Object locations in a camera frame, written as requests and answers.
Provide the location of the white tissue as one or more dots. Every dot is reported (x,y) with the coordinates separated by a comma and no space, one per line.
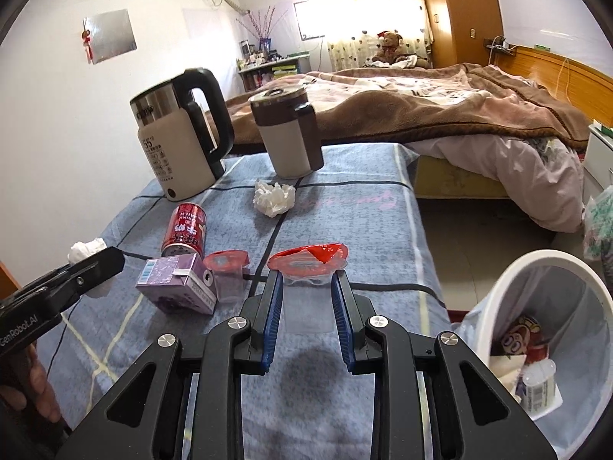
(83,250)
(273,199)

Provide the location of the white yogurt bottle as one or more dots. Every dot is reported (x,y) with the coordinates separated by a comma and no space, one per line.
(538,389)

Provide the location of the white brown lidded mug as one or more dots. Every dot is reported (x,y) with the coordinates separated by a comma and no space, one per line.
(287,123)

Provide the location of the brown blanket bed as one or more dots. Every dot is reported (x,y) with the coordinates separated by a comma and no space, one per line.
(491,127)

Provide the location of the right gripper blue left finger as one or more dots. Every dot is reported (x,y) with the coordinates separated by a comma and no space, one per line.
(271,303)

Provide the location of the blue floral curtain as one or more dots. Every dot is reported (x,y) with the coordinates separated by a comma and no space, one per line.
(357,30)

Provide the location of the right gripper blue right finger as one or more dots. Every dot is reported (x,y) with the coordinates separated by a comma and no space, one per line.
(341,316)

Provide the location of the white nightstand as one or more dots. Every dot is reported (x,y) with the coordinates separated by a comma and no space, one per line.
(599,154)

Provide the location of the green plastic bag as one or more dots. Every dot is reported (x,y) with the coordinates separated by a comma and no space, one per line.
(597,225)

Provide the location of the silver wall picture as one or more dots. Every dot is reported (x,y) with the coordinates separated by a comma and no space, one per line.
(107,35)

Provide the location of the clear jelly cup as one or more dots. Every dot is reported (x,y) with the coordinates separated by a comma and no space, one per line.
(307,272)
(228,267)

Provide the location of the wooden headboard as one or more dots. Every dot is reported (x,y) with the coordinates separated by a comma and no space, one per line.
(565,79)

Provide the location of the white trash bin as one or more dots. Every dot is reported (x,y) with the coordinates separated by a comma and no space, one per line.
(548,322)

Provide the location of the purple milk carton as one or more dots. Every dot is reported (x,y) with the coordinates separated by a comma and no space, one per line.
(178,282)

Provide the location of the wooden wardrobe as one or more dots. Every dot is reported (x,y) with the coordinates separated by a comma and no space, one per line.
(460,29)

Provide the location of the left hand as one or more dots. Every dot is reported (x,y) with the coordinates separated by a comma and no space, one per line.
(35,380)

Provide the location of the brown teddy bear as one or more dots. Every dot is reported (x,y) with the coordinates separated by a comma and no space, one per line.
(390,48)

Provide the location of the vase with purple branches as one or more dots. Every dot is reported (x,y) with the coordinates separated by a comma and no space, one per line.
(260,25)

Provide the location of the cluttered side shelf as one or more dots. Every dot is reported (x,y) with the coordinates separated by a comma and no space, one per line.
(262,66)

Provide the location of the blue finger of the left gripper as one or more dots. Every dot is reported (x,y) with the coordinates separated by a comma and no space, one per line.
(91,272)

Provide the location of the white steel electric kettle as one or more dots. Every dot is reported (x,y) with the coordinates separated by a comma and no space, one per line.
(185,131)

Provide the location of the blue patterned tablecloth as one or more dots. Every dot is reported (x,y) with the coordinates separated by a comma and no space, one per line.
(357,213)

